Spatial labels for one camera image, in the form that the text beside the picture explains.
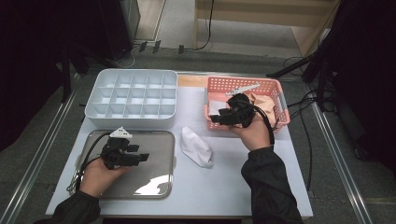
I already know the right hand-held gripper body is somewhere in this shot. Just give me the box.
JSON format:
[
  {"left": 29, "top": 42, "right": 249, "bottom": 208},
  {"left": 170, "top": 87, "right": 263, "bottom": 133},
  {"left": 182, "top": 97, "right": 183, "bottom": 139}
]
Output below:
[{"left": 224, "top": 83, "right": 262, "bottom": 129}]

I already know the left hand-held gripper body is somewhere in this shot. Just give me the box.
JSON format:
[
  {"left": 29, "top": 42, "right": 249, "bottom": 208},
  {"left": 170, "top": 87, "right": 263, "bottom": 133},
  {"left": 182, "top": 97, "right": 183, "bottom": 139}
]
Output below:
[{"left": 101, "top": 126, "right": 134, "bottom": 171}]

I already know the translucent grey box lid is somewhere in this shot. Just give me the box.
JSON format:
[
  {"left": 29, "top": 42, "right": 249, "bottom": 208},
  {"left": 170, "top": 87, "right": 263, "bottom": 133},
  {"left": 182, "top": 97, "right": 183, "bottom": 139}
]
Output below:
[{"left": 73, "top": 130, "right": 176, "bottom": 200}]

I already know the white compartment storage box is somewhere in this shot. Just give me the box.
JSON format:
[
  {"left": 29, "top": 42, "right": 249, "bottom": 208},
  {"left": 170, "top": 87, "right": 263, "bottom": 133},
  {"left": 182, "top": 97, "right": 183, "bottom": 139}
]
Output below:
[{"left": 84, "top": 68, "right": 179, "bottom": 130}]

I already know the beige sock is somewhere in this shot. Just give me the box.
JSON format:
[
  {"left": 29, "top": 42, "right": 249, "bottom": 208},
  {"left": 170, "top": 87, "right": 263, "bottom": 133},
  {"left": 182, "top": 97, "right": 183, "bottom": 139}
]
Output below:
[{"left": 248, "top": 91, "right": 277, "bottom": 124}]

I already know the pink plastic basket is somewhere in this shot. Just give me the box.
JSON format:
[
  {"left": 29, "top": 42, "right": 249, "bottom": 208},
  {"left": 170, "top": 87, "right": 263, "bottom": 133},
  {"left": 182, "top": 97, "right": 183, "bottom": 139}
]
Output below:
[{"left": 204, "top": 76, "right": 291, "bottom": 134}]

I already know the person's left hand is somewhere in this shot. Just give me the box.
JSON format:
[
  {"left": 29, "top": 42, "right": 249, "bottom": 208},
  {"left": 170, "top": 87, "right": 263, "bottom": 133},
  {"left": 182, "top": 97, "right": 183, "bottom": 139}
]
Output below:
[{"left": 78, "top": 157, "right": 131, "bottom": 199}]

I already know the person's right hand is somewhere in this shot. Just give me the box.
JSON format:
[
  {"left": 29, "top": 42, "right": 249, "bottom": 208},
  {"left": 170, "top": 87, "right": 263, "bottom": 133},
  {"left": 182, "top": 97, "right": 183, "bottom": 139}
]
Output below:
[{"left": 230, "top": 113, "right": 272, "bottom": 152}]

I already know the light wooden furniture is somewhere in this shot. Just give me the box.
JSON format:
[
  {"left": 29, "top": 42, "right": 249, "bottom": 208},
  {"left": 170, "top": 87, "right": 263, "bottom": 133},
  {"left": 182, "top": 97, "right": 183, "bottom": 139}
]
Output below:
[{"left": 193, "top": 0, "right": 342, "bottom": 59}]

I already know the dark curtain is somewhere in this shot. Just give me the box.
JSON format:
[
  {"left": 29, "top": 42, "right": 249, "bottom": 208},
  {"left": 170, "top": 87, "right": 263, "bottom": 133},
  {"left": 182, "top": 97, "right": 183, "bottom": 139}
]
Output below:
[
  {"left": 0, "top": 0, "right": 101, "bottom": 153},
  {"left": 323, "top": 0, "right": 396, "bottom": 178}
]

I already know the dark cabinet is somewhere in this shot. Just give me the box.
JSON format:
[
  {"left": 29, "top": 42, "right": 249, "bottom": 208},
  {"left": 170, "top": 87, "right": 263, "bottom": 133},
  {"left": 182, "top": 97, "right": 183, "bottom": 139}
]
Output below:
[{"left": 96, "top": 0, "right": 141, "bottom": 62}]

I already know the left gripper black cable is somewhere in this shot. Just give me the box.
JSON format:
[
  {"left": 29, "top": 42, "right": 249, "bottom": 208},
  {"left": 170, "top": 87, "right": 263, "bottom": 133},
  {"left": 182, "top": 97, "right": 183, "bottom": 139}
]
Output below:
[{"left": 65, "top": 132, "right": 111, "bottom": 193}]

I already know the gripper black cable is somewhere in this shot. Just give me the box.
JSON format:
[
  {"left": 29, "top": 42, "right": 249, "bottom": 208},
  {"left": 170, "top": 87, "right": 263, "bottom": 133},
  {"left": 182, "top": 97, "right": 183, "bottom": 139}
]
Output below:
[
  {"left": 246, "top": 99, "right": 276, "bottom": 147},
  {"left": 65, "top": 132, "right": 111, "bottom": 193}
]

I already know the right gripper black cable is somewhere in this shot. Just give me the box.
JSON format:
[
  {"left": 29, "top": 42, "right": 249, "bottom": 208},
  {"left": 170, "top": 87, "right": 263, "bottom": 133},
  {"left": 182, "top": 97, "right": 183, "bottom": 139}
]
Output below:
[{"left": 246, "top": 99, "right": 276, "bottom": 147}]

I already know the looped black floor cable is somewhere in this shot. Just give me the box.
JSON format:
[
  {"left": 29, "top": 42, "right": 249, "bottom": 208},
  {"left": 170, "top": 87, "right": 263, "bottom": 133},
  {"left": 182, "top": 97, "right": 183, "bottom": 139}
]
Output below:
[{"left": 282, "top": 55, "right": 317, "bottom": 108}]

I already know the hanging black cable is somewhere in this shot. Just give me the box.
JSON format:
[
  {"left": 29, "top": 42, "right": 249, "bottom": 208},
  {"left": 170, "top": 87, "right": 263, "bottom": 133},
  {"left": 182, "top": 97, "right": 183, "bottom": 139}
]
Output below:
[{"left": 192, "top": 0, "right": 216, "bottom": 51}]

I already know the white floor cable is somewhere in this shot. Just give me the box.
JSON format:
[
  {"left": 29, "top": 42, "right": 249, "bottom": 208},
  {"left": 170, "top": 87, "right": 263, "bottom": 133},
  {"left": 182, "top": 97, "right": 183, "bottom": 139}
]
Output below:
[{"left": 110, "top": 46, "right": 138, "bottom": 69}]

